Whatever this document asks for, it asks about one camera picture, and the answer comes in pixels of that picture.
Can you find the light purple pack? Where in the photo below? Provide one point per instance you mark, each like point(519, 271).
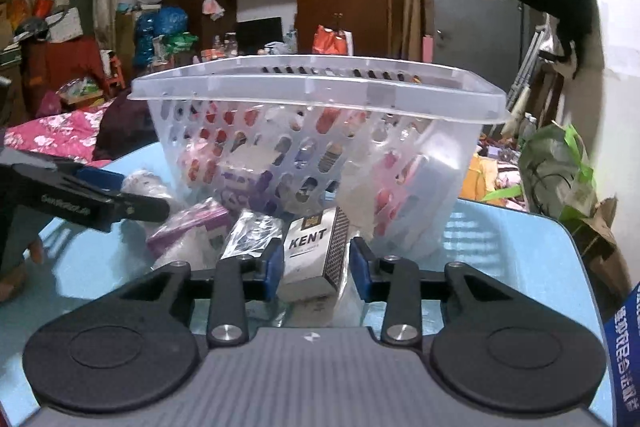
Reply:
point(190, 222)

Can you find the black silver pack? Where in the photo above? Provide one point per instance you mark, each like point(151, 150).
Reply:
point(252, 234)

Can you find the white cigarette pack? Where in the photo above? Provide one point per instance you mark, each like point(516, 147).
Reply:
point(310, 252)

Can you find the purple box with white letters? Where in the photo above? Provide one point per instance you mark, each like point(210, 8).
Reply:
point(245, 187)

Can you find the white plastic lattice basket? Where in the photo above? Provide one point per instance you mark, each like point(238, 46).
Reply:
point(320, 147)

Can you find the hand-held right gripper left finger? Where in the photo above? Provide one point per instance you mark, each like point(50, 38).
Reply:
point(273, 269)

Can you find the orange and white plastic bag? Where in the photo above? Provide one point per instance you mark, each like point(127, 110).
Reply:
point(330, 39)

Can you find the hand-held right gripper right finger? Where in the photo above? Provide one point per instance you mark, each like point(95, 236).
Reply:
point(360, 269)

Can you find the green and white plastic bag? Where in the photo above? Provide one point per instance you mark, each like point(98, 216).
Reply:
point(557, 172)

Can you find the black television screen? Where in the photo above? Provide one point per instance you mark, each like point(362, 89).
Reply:
point(259, 34)

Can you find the white wrapped pack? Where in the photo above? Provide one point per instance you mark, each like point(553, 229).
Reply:
point(145, 184)

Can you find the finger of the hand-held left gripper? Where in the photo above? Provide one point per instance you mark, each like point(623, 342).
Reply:
point(100, 179)
point(142, 208)

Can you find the pink floral blanket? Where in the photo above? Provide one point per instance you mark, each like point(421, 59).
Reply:
point(55, 132)

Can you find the metal crutches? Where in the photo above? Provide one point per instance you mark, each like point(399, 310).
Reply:
point(525, 67)

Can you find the blue fabric bag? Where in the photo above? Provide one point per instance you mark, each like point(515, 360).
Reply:
point(624, 357)

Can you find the blue plastic bag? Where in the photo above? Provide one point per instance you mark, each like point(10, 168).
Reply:
point(162, 27)

